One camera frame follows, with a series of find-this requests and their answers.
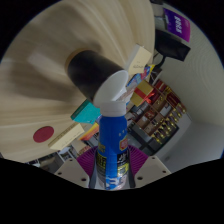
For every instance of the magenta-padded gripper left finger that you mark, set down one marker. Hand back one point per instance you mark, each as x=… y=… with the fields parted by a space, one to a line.
x=85 y=161

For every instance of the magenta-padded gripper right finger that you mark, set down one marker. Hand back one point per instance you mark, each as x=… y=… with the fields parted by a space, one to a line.
x=140 y=160

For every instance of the blue drink bottle white cap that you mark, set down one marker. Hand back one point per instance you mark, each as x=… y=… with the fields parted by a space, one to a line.
x=112 y=143

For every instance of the orange book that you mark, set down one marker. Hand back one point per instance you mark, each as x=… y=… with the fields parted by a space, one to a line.
x=90 y=131

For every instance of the tan paper envelope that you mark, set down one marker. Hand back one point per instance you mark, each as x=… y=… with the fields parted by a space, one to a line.
x=66 y=136

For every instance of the wooden shelf unit with trophies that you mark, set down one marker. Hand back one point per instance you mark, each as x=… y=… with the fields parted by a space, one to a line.
x=160 y=116

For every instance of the flat round red coaster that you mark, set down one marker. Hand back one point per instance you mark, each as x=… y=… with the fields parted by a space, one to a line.
x=43 y=134

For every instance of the yellow gift box red ribbon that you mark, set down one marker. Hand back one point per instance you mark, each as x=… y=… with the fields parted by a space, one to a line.
x=141 y=93

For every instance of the blue printed book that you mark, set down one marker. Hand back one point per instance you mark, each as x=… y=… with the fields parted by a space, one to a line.
x=138 y=79

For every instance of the black mug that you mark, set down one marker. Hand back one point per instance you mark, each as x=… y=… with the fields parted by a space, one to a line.
x=88 y=71

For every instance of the pale yellow notebook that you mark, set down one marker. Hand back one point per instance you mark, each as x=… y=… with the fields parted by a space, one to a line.
x=139 y=60

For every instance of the purple sign board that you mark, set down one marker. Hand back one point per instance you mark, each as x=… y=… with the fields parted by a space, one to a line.
x=177 y=24

